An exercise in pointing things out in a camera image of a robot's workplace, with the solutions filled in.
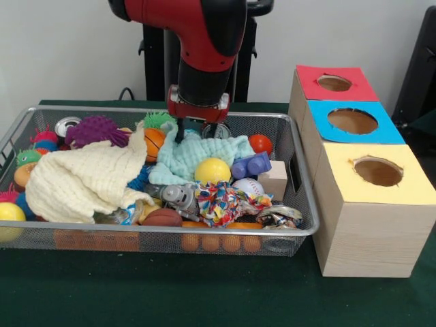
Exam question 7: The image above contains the wooden box with three holes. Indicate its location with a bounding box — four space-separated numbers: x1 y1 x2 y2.
287 64 436 279

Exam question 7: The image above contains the silver toy robot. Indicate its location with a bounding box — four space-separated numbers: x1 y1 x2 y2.
159 183 200 222

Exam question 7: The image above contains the plain wooden block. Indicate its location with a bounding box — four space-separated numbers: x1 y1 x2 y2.
258 160 290 202

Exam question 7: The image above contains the mint knitted cloth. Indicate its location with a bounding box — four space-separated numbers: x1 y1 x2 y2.
149 121 256 187

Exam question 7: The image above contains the purple spiky ball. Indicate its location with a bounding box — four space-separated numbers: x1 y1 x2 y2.
64 114 132 149

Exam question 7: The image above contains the yellow ball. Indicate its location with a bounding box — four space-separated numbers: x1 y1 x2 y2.
194 157 232 187

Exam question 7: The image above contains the dark green side table cloth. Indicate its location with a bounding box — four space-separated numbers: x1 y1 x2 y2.
408 109 436 132

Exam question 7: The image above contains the multicolour rope knot toy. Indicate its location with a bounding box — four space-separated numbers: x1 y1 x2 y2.
196 181 273 228

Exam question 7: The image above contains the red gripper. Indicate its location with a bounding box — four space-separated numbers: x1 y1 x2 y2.
166 84 231 144

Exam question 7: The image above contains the black cable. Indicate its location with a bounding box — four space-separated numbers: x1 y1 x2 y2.
118 87 147 101

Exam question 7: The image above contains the purple toy block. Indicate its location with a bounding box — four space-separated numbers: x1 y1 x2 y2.
231 151 273 180

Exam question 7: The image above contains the brown toy football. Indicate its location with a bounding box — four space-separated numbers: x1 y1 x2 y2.
142 208 183 228

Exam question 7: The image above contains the wire mesh bin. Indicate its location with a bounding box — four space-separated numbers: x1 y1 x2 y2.
0 105 321 258

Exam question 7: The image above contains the orange toy basketball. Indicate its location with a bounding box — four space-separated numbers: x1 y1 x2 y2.
143 127 167 163

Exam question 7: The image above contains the black chair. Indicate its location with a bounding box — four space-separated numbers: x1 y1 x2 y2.
391 5 436 123

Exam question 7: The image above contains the red ball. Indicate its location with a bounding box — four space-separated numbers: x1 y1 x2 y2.
247 134 274 157

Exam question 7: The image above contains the cream knitted cloth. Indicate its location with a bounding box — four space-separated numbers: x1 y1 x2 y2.
25 121 156 224

